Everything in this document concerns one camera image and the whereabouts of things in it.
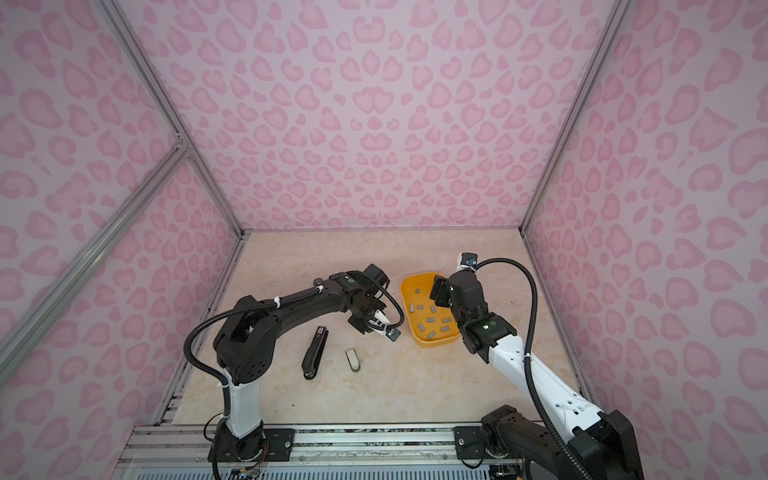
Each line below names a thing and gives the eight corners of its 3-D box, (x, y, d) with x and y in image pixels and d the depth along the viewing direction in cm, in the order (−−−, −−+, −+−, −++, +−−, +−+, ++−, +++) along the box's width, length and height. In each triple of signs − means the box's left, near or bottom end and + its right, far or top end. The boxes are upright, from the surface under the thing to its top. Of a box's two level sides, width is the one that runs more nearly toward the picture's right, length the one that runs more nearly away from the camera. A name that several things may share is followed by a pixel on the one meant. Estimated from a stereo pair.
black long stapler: (303, 378, 86) (298, 372, 82) (318, 332, 95) (315, 324, 91) (314, 380, 86) (310, 374, 82) (328, 333, 95) (325, 326, 91)
